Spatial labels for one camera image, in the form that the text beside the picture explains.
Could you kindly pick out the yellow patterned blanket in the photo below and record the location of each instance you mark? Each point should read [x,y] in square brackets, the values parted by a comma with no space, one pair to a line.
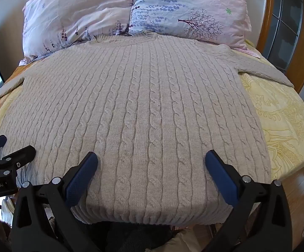
[286,123]

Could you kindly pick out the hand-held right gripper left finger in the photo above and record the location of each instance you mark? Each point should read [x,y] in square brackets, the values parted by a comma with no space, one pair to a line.
[79,178]

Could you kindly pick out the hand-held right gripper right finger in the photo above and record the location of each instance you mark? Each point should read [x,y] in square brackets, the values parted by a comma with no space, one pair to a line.
[220,178]

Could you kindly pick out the wooden glass door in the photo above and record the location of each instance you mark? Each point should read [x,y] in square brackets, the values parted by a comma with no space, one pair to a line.
[286,18]

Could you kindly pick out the pink tree print pillow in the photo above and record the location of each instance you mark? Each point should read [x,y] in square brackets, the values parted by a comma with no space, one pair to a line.
[188,8]

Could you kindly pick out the pink floral pillow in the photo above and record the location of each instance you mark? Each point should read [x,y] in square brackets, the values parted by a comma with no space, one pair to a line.
[75,13]

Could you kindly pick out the dark cloth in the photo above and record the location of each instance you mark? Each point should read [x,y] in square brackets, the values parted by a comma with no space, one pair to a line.
[131,237]

